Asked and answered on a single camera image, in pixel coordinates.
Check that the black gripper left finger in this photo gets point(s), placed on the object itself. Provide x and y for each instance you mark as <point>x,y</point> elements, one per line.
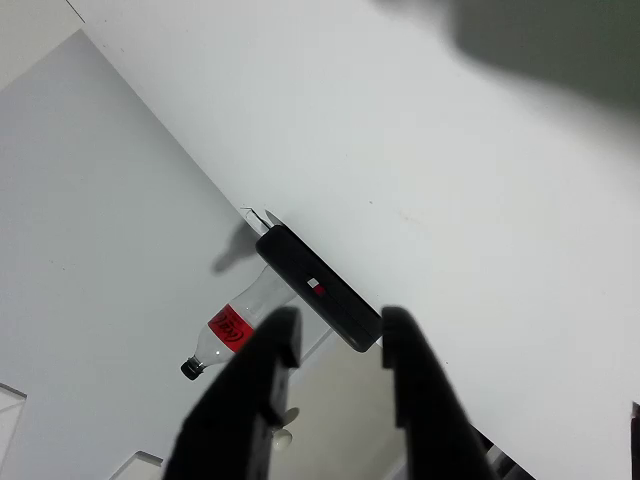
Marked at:
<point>235,400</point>

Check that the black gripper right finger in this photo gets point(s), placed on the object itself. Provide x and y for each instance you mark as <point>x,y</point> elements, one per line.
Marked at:
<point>430,400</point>

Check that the white round knob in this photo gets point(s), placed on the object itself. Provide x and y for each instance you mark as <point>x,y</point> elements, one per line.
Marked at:
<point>282,439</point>

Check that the clear cola bottle red label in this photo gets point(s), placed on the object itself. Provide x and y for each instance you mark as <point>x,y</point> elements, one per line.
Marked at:
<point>235,325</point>

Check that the black rectangular device red mark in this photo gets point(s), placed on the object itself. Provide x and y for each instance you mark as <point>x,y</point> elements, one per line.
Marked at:
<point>345,320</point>

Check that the white box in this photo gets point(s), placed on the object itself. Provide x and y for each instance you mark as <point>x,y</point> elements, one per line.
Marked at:
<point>10,415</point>

